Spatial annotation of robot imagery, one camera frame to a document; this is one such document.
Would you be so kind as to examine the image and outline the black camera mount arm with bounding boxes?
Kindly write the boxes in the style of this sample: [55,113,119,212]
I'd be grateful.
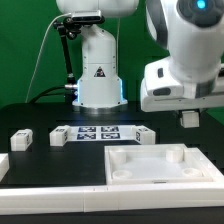
[53,17,81,103]

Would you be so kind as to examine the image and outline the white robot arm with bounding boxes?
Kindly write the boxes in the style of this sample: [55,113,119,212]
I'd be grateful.
[56,0,224,112]

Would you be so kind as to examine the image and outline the grey camera on mount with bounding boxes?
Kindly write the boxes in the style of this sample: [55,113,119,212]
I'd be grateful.
[71,10,104,24]

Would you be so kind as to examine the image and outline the white square tabletop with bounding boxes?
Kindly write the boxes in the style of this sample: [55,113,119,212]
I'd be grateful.
[105,144,213,185]

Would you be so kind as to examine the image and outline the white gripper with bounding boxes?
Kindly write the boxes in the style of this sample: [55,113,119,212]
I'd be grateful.
[140,64,224,112]

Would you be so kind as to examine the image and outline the white U-shaped fence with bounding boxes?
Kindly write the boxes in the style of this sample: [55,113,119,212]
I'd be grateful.
[0,152,224,215]

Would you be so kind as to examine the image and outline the black cables at base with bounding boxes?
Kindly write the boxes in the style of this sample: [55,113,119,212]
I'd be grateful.
[28,85,73,104]

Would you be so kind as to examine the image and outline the AprilTag marker sheet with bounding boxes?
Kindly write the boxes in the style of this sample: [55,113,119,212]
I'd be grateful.
[68,125,134,141]

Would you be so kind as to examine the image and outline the white camera cable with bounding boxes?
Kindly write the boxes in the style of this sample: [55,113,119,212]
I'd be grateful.
[24,12,73,104]

